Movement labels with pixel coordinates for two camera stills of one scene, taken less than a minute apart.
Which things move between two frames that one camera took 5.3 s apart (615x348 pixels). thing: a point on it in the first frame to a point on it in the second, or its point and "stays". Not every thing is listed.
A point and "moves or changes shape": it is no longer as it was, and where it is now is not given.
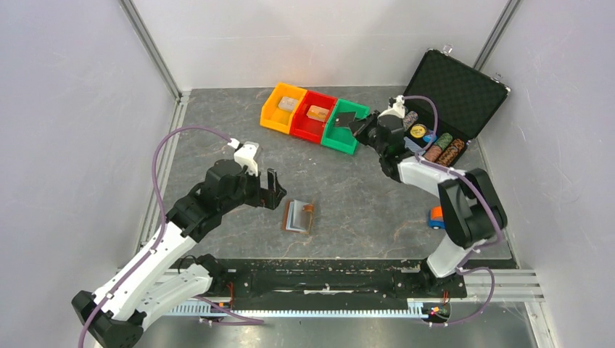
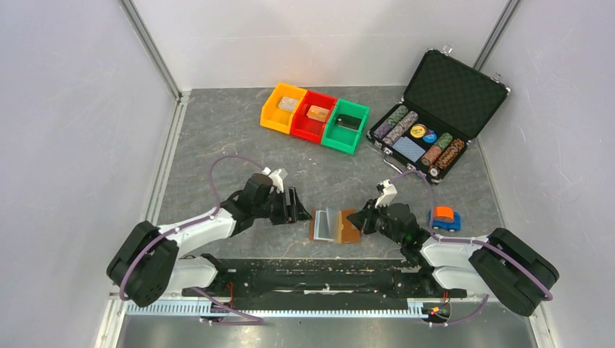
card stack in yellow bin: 288,104 stays
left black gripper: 269,198 to 294,212
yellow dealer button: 418,130 stays
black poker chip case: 447,104 stays
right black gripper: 360,127 to 362,220
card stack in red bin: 318,113 stays
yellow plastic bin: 272,116 stays
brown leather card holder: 297,216 moves or changes shape
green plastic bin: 342,138 stays
